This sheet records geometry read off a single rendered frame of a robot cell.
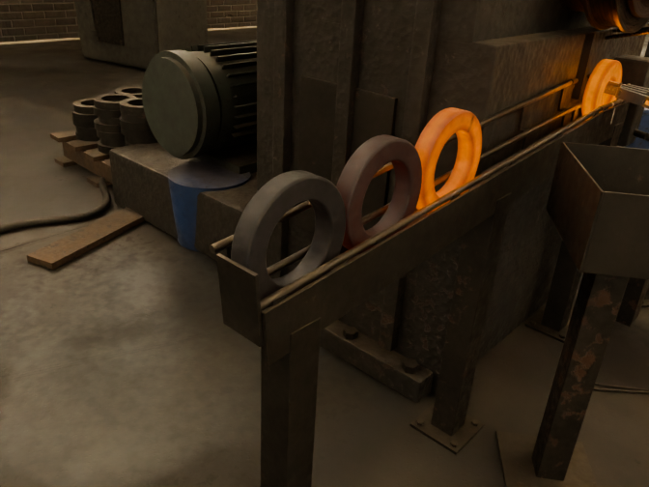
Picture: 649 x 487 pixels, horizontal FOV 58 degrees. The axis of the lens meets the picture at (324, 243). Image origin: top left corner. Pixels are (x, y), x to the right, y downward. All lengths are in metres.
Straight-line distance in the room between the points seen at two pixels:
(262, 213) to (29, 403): 1.06
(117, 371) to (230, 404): 0.33
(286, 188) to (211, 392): 0.93
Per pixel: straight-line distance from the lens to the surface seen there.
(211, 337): 1.76
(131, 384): 1.63
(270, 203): 0.71
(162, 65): 2.21
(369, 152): 0.84
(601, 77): 1.61
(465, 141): 1.09
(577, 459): 1.55
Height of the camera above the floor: 1.02
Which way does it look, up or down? 26 degrees down
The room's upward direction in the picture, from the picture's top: 3 degrees clockwise
